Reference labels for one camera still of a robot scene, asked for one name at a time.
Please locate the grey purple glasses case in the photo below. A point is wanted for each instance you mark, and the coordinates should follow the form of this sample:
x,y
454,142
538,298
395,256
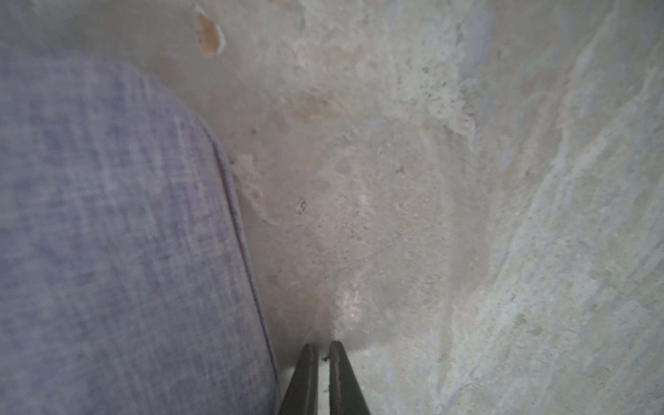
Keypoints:
x,y
126,286

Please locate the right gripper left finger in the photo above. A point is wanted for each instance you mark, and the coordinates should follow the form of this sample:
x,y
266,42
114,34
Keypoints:
x,y
301,394

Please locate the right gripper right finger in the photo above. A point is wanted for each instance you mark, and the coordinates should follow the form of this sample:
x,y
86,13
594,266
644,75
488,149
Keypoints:
x,y
346,397

